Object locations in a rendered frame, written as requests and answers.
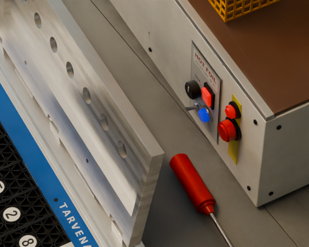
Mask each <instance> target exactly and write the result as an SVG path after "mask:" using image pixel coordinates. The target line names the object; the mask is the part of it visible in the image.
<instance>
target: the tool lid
mask: <svg viewBox="0 0 309 247"><path fill-rule="evenodd" d="M39 16H40V19H41V24H40V21H39ZM0 37H1V39H2V46H3V47H4V49H5V51H6V52H7V54H8V56H9V57H10V59H11V60H12V62H13V64H14V65H15V67H16V68H15V72H16V73H17V75H18V77H19V78H20V80H21V81H22V83H23V85H24V86H25V88H26V89H27V91H28V93H29V94H30V96H31V97H32V99H33V100H36V101H37V102H38V104H39V105H40V107H41V109H42V110H43V112H44V113H45V115H46V117H47V118H51V119H52V121H53V122H54V124H55V125H56V127H57V129H58V130H59V133H58V136H59V138H60V140H61V141H62V143H63V144H64V146H65V148H66V149H67V151H68V152H69V154H70V156H71V157H72V159H73V160H74V162H75V165H74V167H75V169H76V170H77V172H78V174H79V175H80V177H81V178H82V180H83V182H84V183H85V185H86V187H87V188H88V190H89V191H90V193H91V195H92V196H93V198H94V199H98V201H99V202H100V204H101V206H102V207H103V209H104V210H105V212H106V213H107V215H108V217H109V218H112V217H113V219H114V220H115V222H116V223H117V225H118V227H119V228H120V230H121V231H122V233H123V234H122V239H123V241H124V242H125V244H126V246H127V247H133V246H136V245H139V244H140V243H141V239H142V235H143V232H144V228H145V224H146V221H147V217H148V213H149V210H150V206H151V203H152V199H153V195H154V192H155V187H156V183H157V180H158V176H159V172H160V169H161V165H162V161H163V158H164V154H165V152H164V151H163V149H162V148H161V147H160V145H159V144H158V142H157V141H156V139H155V138H154V136H153V135H152V133H151V132H150V131H149V129H148V128H147V126H146V125H145V123H144V122H143V120H142V119H141V117H140V116H139V114H138V113H137V111H136V110H135V108H134V107H133V105H132V104H131V102H130V101H129V99H128V98H127V96H126V95H125V93H124V92H123V90H122V89H121V87H120V86H119V84H118V83H117V82H116V80H115V79H114V77H113V76H112V74H111V73H110V71H109V70H108V68H107V67H106V65H105V64H104V62H103V61H102V60H101V58H100V57H99V55H98V54H97V52H96V51H95V49H94V48H93V46H92V45H91V43H90V42H89V40H88V39H87V37H86V36H85V34H84V33H83V32H82V30H81V29H80V27H79V26H78V24H77V23H76V21H75V20H74V18H73V17H72V15H71V14H70V12H69V11H68V9H67V8H66V6H65V5H64V3H63V2H62V0H0ZM54 39H55V40H56V43H57V48H56V46H55V41H54ZM71 64H72V66H73V70H74V73H73V72H72V69H71ZM88 91H89V93H90V97H91V100H90V98H89V96H88ZM105 116H106V118H107V121H108V126H107V125H106V122H105ZM123 144H124V145H125V148H126V152H127V154H125V152H124V149H123Z"/></svg>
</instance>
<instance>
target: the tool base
mask: <svg viewBox="0 0 309 247"><path fill-rule="evenodd" d="M15 68H16V67H15V65H14V64H13V62H12V60H11V59H10V57H9V56H8V54H7V52H6V51H5V49H4V47H3V46H2V39H1V37H0V81H1V83H2V84H3V86H4V88H5V89H6V91H7V93H8V94H9V96H10V97H11V99H12V101H13V102H14V104H15V106H16V107H17V109H18V111H19V112H20V114H21V116H22V118H23V119H24V121H25V123H26V124H27V126H28V128H29V129H30V131H31V133H32V134H33V136H34V137H35V139H36V141H37V142H38V144H39V146H40V147H41V149H42V151H43V152H44V154H45V156H46V157H47V159H48V160H49V162H50V164H51V165H52V167H53V169H54V170H55V172H56V174H57V175H58V177H59V179H60V180H61V182H62V184H63V185H64V187H65V189H66V190H67V192H68V194H69V195H70V197H71V198H72V200H73V202H74V203H75V205H76V207H77V208H78V210H79V212H80V213H81V215H82V216H83V218H84V220H85V221H86V223H87V225H88V226H89V228H90V230H91V231H92V233H93V235H94V236H95V238H96V240H97V241H98V243H99V245H100V246H101V247H127V246H126V244H125V242H124V241H123V239H122V234H123V233H122V231H121V230H120V228H119V227H118V225H117V223H116V222H115V220H114V219H113V217H112V218H109V217H108V215H107V213H106V212H105V210H104V209H103V207H102V206H101V204H100V202H99V201H98V199H94V198H93V196H92V195H91V193H90V191H89V190H88V188H87V187H86V185H85V183H84V182H83V180H82V178H81V177H80V175H79V174H78V172H77V170H76V169H75V167H74V165H75V162H74V160H73V159H72V157H71V156H70V154H69V152H68V151H67V149H66V148H65V146H64V144H63V143H62V141H61V140H60V138H59V136H58V133H59V130H58V129H57V127H56V125H55V124H54V122H53V121H52V119H51V118H47V117H46V115H45V113H44V112H43V110H42V109H41V107H40V105H39V104H38V102H37V101H36V100H33V99H32V97H31V96H30V94H29V93H28V91H27V89H26V88H25V86H24V85H23V83H22V81H21V80H20V78H19V77H18V75H17V73H16V72H15Z"/></svg>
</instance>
